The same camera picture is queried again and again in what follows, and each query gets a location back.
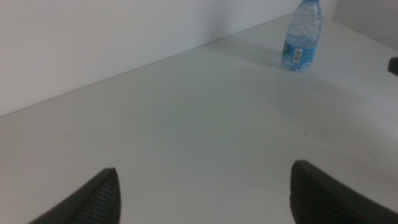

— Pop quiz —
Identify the clear water bottle blue cap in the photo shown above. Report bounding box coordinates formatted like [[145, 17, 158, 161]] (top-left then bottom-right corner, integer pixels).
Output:
[[281, 0, 323, 73]]

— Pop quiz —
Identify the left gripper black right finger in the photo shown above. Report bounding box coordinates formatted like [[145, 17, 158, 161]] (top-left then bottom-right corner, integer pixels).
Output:
[[289, 159, 398, 224]]

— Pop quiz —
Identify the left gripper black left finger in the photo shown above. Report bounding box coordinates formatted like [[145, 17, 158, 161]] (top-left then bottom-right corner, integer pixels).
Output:
[[27, 167, 122, 224]]

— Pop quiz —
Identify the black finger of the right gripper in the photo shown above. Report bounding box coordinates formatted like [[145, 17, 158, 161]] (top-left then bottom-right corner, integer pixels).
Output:
[[387, 56, 398, 77]]

